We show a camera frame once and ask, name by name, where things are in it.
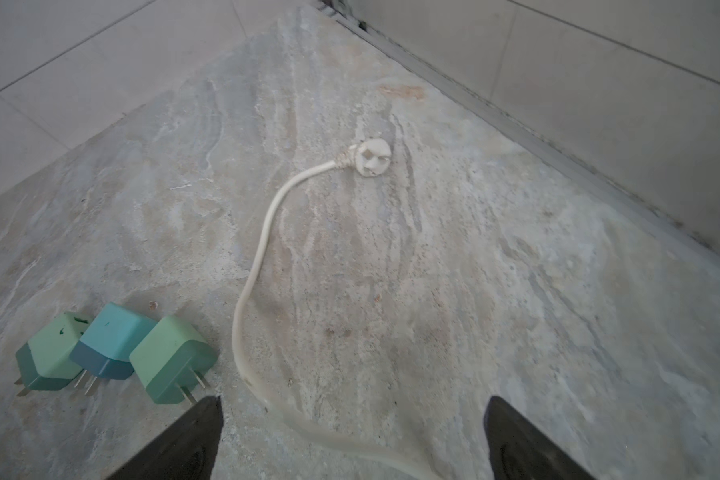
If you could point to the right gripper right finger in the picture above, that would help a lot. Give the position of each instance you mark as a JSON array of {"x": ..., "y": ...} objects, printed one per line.
[{"x": 519, "y": 450}]

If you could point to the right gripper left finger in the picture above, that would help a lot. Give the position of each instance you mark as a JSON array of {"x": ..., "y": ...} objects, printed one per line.
[{"x": 187, "y": 449}]

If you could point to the green plug adapter right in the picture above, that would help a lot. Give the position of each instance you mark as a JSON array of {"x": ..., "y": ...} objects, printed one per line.
[{"x": 172, "y": 360}]

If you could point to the green plug adapter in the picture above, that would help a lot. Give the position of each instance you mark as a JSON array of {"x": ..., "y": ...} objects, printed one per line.
[
  {"x": 44, "y": 360},
  {"x": 172, "y": 360}
]

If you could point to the teal plug adapter far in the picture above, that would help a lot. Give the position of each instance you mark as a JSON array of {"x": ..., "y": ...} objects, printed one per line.
[{"x": 104, "y": 349}]

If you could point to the green plug adapter far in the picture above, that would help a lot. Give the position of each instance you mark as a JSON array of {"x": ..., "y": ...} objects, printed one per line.
[{"x": 44, "y": 360}]

